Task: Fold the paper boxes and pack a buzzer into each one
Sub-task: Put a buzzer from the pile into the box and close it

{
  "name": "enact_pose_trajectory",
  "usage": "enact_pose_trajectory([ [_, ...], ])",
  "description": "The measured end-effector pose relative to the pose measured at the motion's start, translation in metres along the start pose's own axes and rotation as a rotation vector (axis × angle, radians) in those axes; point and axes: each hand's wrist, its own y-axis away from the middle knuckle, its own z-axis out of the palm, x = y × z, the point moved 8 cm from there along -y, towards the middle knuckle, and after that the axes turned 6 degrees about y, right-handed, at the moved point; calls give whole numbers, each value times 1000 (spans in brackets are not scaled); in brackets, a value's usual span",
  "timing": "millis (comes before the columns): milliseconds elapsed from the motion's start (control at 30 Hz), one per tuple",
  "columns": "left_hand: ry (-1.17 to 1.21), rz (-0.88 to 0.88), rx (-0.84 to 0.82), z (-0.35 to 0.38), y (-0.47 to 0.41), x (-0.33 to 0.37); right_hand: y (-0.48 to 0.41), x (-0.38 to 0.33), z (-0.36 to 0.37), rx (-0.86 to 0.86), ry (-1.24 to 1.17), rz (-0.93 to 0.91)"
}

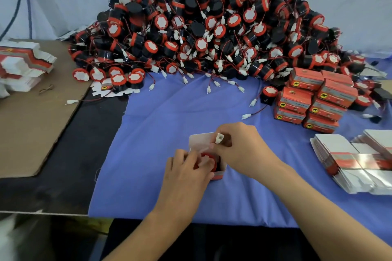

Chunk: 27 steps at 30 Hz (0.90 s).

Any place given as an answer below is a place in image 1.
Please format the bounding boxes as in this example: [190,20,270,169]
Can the pile of black red buzzers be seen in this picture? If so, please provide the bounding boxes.
[67,0,392,108]

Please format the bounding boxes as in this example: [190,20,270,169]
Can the person's right forearm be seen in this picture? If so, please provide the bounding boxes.
[266,163,392,261]

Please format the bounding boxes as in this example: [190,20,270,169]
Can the person's left hand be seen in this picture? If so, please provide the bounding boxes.
[153,149,216,225]

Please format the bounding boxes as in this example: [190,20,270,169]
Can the person's right hand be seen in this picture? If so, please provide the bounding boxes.
[210,123,285,184]

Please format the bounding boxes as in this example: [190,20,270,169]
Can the stack of paper boxes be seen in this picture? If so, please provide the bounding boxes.
[309,129,392,195]
[0,39,57,98]

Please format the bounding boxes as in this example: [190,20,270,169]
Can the blue cloth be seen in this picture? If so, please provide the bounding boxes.
[89,56,392,246]

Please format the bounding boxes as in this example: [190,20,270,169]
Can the person's left forearm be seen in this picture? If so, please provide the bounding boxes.
[104,209,191,261]

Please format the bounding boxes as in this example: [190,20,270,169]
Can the rubber band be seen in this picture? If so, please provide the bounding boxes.
[38,83,56,95]

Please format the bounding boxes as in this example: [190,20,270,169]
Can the single red black buzzer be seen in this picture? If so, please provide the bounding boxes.
[199,132,226,173]
[241,85,279,119]

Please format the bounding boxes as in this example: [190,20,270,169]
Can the brown cardboard sheet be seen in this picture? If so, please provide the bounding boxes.
[0,39,93,179]

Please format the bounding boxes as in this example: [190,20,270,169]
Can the orange white paper box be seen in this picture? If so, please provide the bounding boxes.
[317,79,359,108]
[303,115,339,134]
[277,100,312,115]
[189,132,226,180]
[276,106,309,122]
[321,70,355,85]
[281,86,314,107]
[274,112,306,125]
[289,67,325,91]
[309,100,349,122]

